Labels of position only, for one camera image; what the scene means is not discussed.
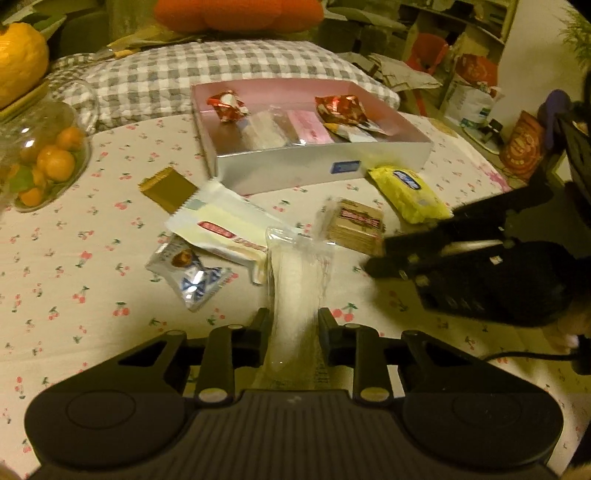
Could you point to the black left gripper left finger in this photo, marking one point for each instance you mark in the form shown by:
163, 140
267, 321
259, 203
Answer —
224, 350

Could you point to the red chair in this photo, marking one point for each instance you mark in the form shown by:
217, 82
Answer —
427, 54

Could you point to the pink cardboard box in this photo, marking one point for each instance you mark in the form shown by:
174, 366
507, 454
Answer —
250, 172

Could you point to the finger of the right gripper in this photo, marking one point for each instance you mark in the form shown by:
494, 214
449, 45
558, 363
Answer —
395, 266

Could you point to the white plastic bag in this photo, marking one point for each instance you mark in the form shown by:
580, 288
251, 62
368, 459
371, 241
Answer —
470, 105

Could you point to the orange patterned gift bag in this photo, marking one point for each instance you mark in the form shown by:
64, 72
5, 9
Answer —
525, 148

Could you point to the silver truffle chocolate packet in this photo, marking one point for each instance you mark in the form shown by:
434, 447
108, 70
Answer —
178, 263

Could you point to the cream white snack packet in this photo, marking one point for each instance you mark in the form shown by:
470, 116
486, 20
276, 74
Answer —
223, 223

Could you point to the small white labelled packet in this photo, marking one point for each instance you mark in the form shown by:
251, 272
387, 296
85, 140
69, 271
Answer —
363, 132

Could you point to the gold foil snack bar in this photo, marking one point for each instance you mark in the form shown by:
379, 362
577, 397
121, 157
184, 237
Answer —
168, 189

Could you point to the glass jar with oranges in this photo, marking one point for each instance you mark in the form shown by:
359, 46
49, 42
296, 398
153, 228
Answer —
44, 146

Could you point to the small brown biscuit packet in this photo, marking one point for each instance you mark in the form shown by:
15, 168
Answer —
353, 225

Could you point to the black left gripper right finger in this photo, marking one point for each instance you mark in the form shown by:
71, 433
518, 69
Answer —
360, 348

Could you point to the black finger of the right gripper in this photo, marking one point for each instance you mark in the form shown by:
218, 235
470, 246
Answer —
425, 242

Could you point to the clear white rice cake packet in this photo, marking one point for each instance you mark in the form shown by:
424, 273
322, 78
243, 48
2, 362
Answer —
298, 270

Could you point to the dark red snack packet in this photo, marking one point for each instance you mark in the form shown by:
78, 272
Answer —
341, 109
228, 106

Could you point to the pink wafer snack packet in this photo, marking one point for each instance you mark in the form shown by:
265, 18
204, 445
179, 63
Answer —
308, 128

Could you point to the grey checked cushion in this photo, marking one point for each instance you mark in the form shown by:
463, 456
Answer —
156, 82

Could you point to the large yellow pomelo fruit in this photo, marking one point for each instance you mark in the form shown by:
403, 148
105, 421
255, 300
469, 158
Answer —
24, 61

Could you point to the yellow noodle snack packet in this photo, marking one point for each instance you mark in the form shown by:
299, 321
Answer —
410, 195

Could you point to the red plush cushion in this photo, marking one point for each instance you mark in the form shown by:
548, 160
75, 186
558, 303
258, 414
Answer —
239, 16

